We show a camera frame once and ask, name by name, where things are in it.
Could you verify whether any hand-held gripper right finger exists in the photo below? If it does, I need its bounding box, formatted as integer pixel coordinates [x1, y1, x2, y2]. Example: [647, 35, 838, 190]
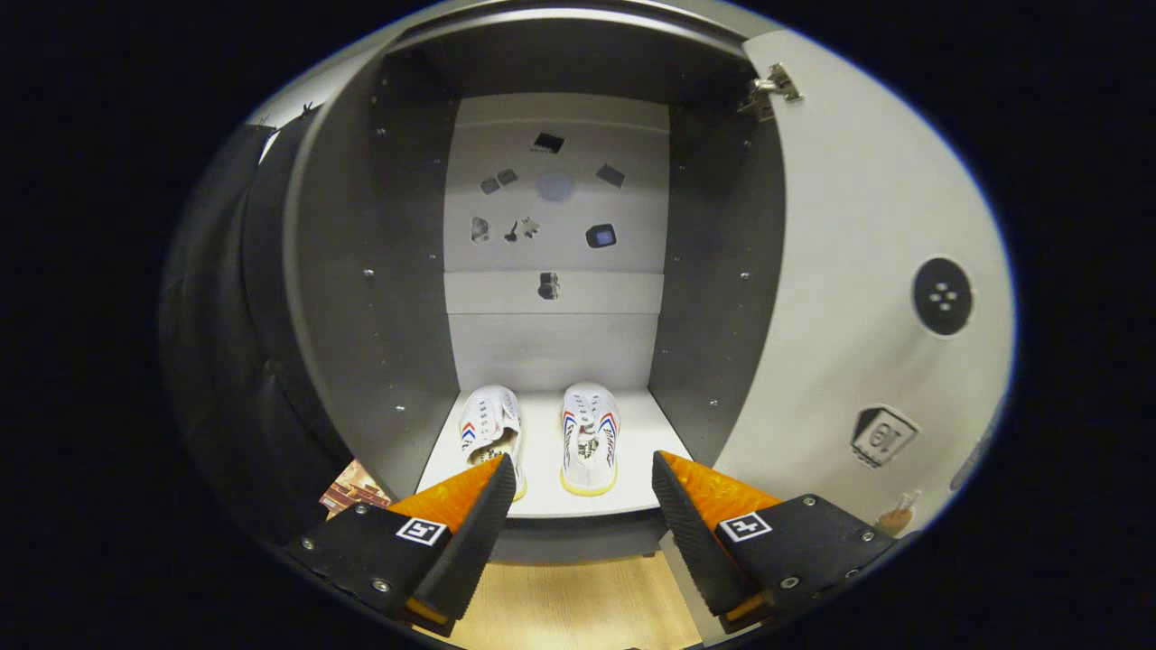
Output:
[652, 450, 901, 635]

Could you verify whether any black backdrop cloth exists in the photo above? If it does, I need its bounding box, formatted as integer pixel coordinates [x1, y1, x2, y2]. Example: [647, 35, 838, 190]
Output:
[163, 122, 299, 543]

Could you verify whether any white striped shoe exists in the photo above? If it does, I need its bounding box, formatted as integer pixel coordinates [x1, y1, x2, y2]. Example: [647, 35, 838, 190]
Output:
[459, 385, 527, 502]
[560, 381, 622, 497]

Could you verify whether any metal door hinge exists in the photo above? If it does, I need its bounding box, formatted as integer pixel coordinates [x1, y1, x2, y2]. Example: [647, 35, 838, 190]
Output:
[736, 63, 803, 123]

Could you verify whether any dark grey shoe cabinet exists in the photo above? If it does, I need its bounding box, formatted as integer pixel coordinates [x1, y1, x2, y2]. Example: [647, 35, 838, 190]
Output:
[242, 0, 787, 565]

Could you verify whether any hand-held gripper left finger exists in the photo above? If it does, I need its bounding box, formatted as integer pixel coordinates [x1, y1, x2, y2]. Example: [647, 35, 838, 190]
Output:
[284, 453, 517, 638]

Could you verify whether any brown cover book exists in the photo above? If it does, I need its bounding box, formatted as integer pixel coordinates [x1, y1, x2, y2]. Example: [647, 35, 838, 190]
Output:
[321, 459, 394, 520]

